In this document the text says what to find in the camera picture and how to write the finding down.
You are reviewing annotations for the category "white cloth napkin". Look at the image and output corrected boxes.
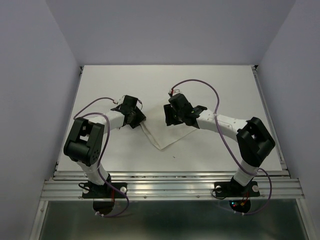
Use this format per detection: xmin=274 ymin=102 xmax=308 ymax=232
xmin=140 ymin=100 xmax=197 ymax=150

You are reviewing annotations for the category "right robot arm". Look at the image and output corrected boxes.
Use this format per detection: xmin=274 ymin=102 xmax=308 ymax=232
xmin=163 ymin=93 xmax=276 ymax=199

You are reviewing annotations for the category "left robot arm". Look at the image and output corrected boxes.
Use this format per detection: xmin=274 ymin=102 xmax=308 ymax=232
xmin=63 ymin=95 xmax=146 ymax=199

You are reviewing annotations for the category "aluminium right side rail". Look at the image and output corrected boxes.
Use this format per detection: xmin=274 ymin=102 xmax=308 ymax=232
xmin=251 ymin=65 xmax=291 ymax=178

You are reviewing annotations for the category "aluminium rail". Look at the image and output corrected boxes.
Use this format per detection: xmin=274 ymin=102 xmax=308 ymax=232
xmin=251 ymin=65 xmax=291 ymax=178
xmin=40 ymin=170 xmax=305 ymax=201

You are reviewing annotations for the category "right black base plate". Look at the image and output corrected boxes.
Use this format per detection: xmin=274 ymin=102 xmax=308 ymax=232
xmin=212 ymin=181 xmax=260 ymax=199

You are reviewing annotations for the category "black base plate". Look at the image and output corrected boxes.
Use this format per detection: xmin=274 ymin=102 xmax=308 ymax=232
xmin=78 ymin=181 xmax=128 ymax=199
xmin=212 ymin=181 xmax=260 ymax=199

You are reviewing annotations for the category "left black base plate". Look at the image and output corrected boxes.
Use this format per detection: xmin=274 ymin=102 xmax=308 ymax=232
xmin=78 ymin=181 xmax=128 ymax=199

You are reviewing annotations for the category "aluminium front rail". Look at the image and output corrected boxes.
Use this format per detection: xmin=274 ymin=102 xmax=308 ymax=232
xmin=40 ymin=170 xmax=305 ymax=201

